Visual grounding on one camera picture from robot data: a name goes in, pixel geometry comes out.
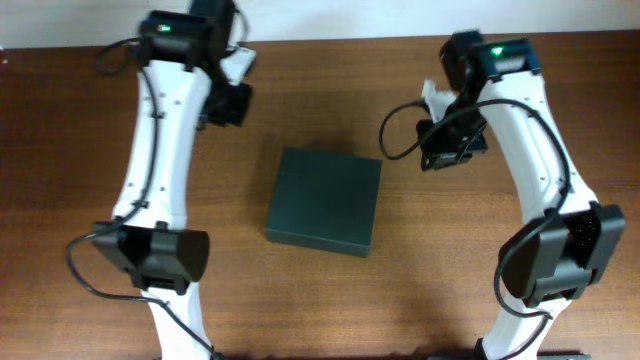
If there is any black box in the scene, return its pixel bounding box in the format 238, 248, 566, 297
265, 147, 382, 257

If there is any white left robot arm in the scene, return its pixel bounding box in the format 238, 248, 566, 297
89, 0, 256, 359

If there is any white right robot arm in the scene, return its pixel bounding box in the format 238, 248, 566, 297
417, 31, 626, 359

